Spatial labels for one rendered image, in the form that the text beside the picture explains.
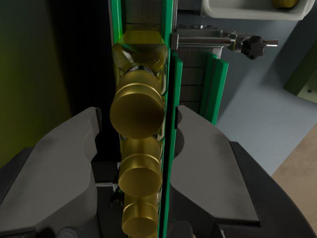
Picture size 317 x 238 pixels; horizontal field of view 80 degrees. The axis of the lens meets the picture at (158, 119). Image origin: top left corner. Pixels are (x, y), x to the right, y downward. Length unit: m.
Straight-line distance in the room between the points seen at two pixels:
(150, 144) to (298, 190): 2.47
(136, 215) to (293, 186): 2.36
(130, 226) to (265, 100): 0.56
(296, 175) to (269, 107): 1.74
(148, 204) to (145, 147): 0.06
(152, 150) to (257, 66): 0.49
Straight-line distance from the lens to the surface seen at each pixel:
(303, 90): 0.64
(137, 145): 0.16
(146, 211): 0.19
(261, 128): 0.72
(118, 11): 0.30
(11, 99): 0.23
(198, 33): 0.39
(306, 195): 2.72
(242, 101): 0.64
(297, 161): 2.24
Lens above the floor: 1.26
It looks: 60 degrees down
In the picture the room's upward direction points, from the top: 174 degrees clockwise
